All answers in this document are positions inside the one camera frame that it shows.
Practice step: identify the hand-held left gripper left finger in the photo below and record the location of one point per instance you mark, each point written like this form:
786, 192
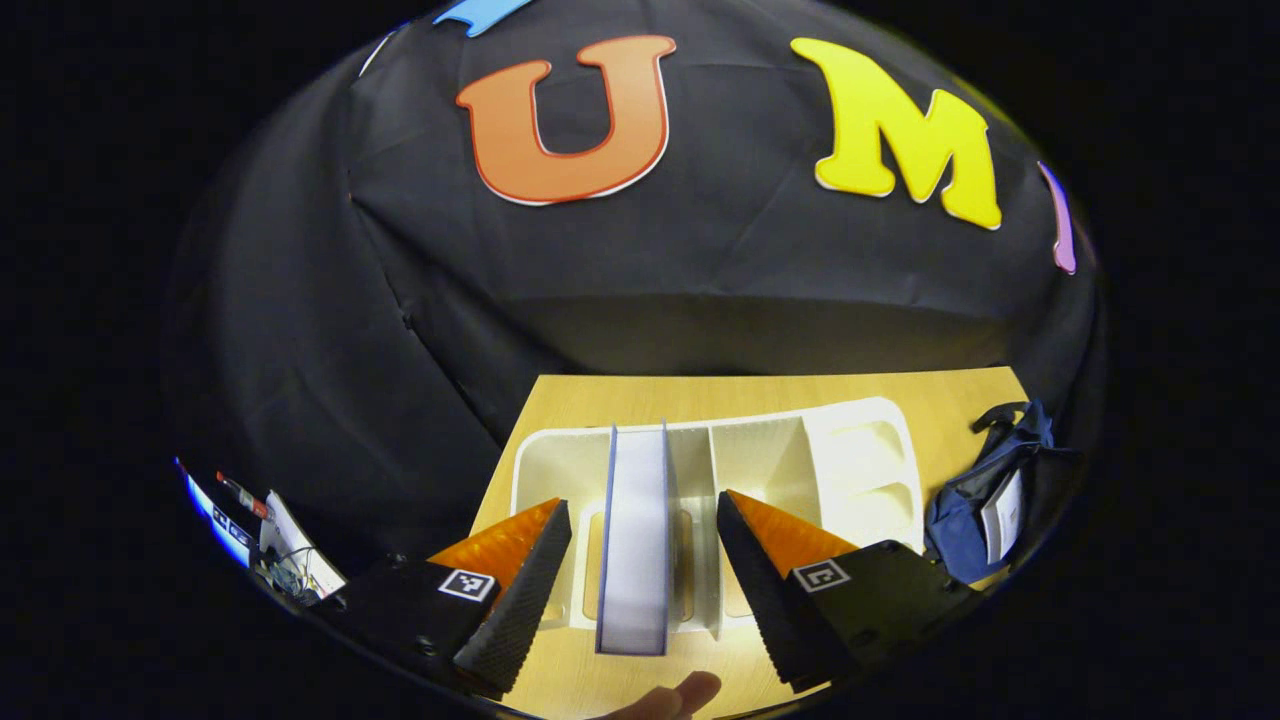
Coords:
520, 610

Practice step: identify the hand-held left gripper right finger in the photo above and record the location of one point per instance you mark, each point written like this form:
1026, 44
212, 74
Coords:
770, 600

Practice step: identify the grey-blue cover book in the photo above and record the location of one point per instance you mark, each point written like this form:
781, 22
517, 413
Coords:
635, 540

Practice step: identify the white plastic bookshelf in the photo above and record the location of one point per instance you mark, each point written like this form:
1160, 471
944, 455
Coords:
760, 460

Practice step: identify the blue schoolbag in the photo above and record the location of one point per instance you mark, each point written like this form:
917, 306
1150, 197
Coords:
955, 520

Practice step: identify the bright colourful sign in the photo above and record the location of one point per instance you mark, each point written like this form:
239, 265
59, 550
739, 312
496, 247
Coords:
215, 515

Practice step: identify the black backdrop cloth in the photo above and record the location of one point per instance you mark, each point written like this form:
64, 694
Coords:
700, 280

